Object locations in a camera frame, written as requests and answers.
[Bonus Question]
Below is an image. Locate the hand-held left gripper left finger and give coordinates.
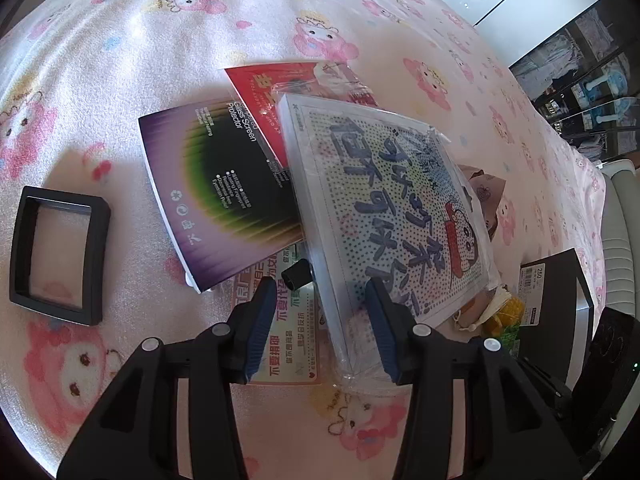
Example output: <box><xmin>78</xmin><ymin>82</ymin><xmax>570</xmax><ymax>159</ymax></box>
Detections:
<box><xmin>57</xmin><ymin>276</ymin><xmax>279</xmax><ymax>480</ymax></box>

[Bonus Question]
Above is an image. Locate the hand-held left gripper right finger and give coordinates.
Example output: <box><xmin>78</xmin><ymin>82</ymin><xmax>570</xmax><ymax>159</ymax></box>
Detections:
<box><xmin>364</xmin><ymin>278</ymin><xmax>583</xmax><ymax>480</ymax></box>

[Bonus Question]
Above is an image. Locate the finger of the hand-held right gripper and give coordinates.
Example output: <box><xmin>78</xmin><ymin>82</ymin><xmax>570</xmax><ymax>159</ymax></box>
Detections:
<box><xmin>517</xmin><ymin>358</ymin><xmax>572</xmax><ymax>413</ymax></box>

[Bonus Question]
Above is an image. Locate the black cardboard box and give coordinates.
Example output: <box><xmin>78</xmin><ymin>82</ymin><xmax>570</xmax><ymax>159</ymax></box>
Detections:
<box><xmin>520</xmin><ymin>249</ymin><xmax>596</xmax><ymax>386</ymax></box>

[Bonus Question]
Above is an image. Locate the cartoon bead art pack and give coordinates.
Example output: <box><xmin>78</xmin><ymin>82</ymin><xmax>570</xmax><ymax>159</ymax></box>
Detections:
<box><xmin>276</xmin><ymin>91</ymin><xmax>501</xmax><ymax>386</ymax></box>

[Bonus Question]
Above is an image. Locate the purple screen protector box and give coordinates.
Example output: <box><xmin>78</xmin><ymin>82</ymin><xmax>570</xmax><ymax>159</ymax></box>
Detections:
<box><xmin>138</xmin><ymin>99</ymin><xmax>307</xmax><ymax>294</ymax></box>

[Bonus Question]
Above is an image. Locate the small black cylinder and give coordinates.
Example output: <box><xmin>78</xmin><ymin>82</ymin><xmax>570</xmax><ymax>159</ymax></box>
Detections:
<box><xmin>281</xmin><ymin>259</ymin><xmax>313</xmax><ymax>290</ymax></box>

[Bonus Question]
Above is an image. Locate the brown paper bag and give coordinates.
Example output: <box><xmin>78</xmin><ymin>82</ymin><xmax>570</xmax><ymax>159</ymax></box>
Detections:
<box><xmin>457</xmin><ymin>164</ymin><xmax>508</xmax><ymax>241</ymax></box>

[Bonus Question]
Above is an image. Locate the red packet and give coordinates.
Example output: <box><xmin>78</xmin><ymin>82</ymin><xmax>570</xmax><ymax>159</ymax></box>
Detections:
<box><xmin>223</xmin><ymin>61</ymin><xmax>378</xmax><ymax>171</ymax></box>

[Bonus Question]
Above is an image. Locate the glass display cabinet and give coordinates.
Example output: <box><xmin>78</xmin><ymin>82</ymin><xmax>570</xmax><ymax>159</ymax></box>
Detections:
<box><xmin>510</xmin><ymin>10</ymin><xmax>640</xmax><ymax>157</ymax></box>

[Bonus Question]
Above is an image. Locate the pink cartoon printed blanket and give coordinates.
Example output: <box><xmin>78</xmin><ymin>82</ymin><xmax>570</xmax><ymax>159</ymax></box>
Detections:
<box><xmin>0</xmin><ymin>0</ymin><xmax>608</xmax><ymax>480</ymax></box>

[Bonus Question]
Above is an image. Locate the pale door panel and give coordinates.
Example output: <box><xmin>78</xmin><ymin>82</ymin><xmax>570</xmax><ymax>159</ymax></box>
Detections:
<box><xmin>472</xmin><ymin>0</ymin><xmax>608</xmax><ymax>56</ymax></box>

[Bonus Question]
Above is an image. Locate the grey padded bed frame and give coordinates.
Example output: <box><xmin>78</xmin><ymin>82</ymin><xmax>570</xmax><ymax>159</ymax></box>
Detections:
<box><xmin>597</xmin><ymin>157</ymin><xmax>640</xmax><ymax>311</ymax></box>

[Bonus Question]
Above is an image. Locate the black square frame box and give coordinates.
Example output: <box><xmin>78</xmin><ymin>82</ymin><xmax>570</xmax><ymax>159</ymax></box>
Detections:
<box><xmin>9</xmin><ymin>186</ymin><xmax>111</xmax><ymax>326</ymax></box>

